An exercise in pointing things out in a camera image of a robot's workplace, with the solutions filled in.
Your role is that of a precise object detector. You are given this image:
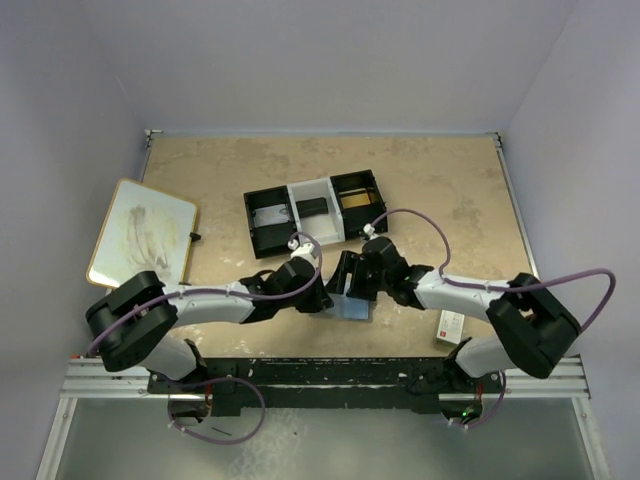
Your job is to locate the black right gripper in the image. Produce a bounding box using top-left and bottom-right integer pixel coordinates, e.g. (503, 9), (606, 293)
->
(325, 250), (391, 302)

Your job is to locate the grey card holder wallet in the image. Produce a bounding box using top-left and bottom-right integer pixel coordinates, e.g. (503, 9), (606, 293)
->
(311, 280), (372, 323)

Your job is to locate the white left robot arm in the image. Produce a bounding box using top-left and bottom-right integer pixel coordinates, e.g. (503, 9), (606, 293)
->
(85, 256), (334, 392)

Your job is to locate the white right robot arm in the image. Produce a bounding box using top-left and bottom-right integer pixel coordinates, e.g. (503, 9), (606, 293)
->
(326, 236), (581, 391)

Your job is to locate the silver card in tray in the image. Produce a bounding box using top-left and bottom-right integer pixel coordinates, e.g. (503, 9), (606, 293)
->
(252, 204), (291, 228)

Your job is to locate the black card in tray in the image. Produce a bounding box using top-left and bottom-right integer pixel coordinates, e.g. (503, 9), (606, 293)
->
(296, 197), (329, 219)

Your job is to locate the three-compartment card tray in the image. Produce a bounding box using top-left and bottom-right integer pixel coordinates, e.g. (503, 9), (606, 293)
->
(243, 170), (387, 259)

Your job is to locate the gold card in tray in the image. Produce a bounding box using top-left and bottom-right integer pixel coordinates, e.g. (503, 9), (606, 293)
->
(339, 189), (378, 209)

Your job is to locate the small white red box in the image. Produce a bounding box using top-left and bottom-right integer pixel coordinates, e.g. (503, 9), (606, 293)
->
(435, 310), (465, 345)

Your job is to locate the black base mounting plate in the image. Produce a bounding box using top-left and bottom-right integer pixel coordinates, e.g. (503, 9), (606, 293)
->
(148, 357), (502, 417)

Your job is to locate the wood-framed whiteboard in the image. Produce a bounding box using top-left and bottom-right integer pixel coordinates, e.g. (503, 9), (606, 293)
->
(86, 179), (198, 289)

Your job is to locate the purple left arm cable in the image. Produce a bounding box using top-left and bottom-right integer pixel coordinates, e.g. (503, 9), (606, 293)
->
(86, 230), (323, 356)

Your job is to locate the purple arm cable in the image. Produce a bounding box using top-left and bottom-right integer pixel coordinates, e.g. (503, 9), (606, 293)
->
(86, 230), (323, 356)
(372, 208), (617, 333)

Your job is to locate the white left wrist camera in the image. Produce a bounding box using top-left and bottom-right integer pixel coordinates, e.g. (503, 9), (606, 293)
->
(287, 238), (321, 267)

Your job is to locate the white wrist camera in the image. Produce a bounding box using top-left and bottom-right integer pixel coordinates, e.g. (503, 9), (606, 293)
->
(361, 223), (378, 241)
(287, 238), (321, 267)

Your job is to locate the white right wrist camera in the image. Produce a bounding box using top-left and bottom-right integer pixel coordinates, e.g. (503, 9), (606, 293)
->
(361, 223), (378, 241)

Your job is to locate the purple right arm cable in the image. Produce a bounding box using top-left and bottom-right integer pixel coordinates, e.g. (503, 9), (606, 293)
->
(372, 208), (617, 333)

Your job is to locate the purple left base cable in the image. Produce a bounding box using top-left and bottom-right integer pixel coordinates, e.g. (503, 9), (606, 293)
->
(167, 375), (267, 444)

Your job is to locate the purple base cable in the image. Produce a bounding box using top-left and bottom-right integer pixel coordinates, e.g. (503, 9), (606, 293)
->
(167, 375), (267, 444)
(447, 369), (507, 430)

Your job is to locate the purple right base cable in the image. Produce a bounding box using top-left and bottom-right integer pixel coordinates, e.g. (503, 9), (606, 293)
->
(447, 369), (507, 430)

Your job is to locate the aluminium frame rail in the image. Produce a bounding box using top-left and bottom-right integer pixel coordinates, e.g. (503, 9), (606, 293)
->
(59, 357), (592, 401)

